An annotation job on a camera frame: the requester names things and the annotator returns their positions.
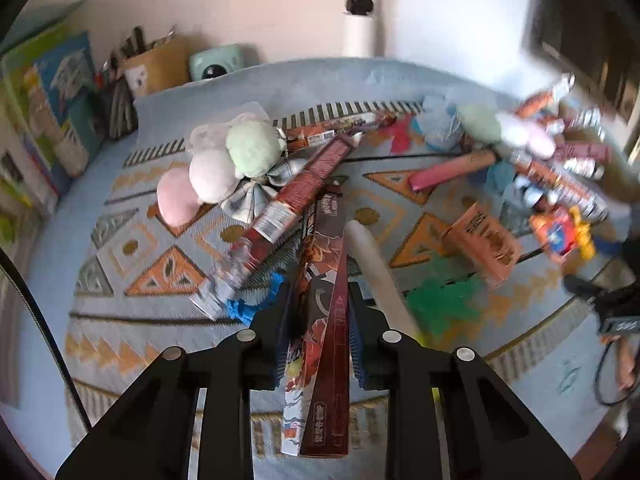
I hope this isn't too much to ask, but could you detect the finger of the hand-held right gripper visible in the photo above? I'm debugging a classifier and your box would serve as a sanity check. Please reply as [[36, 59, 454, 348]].
[[563, 273, 604, 302]]

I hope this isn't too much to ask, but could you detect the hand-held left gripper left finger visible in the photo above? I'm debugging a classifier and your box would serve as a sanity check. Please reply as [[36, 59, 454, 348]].
[[55, 280, 293, 480]]

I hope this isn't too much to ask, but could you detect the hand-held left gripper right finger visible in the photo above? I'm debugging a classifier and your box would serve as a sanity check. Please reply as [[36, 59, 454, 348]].
[[347, 282, 583, 480]]

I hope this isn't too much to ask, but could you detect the long dark red box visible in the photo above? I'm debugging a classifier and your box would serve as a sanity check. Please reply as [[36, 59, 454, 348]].
[[281, 187, 352, 458]]

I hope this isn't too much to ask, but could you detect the teal and white plush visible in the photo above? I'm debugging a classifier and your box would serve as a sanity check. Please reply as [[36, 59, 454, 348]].
[[485, 160, 548, 226]]

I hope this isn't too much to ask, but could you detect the grey striped fabric bow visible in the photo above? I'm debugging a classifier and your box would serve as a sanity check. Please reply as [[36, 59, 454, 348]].
[[220, 160, 303, 222]]

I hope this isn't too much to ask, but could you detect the pink white green plush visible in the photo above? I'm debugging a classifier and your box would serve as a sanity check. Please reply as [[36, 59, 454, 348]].
[[156, 112, 287, 227], [457, 102, 557, 158]]

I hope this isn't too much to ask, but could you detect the person's right hand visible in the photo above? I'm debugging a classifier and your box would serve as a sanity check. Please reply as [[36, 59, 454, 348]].
[[614, 340, 637, 391]]

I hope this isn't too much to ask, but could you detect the orange blue yellow toy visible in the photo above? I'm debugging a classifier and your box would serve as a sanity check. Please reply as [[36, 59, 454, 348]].
[[529, 205, 599, 264]]

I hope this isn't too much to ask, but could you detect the blue crinkled plastic piece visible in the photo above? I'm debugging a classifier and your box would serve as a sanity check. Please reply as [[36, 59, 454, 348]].
[[226, 272, 292, 322]]

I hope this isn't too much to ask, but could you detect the white tube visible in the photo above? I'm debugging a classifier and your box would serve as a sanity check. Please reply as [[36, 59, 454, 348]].
[[347, 220, 427, 342]]

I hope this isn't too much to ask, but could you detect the heap of long foil packets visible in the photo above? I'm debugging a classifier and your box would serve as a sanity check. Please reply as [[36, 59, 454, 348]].
[[510, 72, 613, 226]]

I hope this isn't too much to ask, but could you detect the green plastic toy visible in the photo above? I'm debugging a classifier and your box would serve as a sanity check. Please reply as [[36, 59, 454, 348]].
[[407, 260, 484, 342]]

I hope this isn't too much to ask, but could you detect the orange cardboard box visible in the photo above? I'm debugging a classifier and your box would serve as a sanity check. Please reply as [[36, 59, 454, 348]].
[[444, 202, 524, 287]]

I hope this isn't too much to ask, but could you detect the patterned blue mat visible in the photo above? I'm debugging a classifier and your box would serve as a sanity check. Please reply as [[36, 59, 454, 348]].
[[65, 57, 631, 480]]

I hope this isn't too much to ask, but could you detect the long red silver-ended packet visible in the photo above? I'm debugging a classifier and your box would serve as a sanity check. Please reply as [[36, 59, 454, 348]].
[[189, 132, 366, 322]]

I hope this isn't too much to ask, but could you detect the long pink box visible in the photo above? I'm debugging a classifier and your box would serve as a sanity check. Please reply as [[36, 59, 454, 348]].
[[407, 152, 497, 192]]

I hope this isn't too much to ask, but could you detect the light blue plush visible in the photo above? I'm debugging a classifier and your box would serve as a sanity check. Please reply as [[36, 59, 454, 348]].
[[417, 94, 467, 151]]

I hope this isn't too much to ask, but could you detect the long orange printed packet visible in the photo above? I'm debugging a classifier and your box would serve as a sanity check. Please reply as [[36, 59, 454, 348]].
[[285, 112, 397, 152]]

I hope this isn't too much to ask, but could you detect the black mesh pen holder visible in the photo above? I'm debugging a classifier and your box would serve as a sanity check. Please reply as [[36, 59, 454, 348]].
[[96, 77, 139, 139]]

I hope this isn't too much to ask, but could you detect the brown pen holder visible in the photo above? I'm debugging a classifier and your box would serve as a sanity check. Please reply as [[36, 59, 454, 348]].
[[107, 25, 194, 97]]

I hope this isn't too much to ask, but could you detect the row of books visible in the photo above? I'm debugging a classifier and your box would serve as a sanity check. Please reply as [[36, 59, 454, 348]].
[[0, 5, 107, 211]]

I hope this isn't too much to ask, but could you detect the black cable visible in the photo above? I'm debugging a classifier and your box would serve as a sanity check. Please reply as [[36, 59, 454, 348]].
[[0, 247, 93, 433]]

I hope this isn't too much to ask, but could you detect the mint instant camera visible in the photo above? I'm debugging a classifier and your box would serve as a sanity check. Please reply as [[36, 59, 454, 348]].
[[189, 43, 262, 83]]

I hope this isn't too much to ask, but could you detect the white wall pipe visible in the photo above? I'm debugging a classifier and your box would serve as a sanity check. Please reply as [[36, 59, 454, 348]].
[[344, 0, 397, 62]]

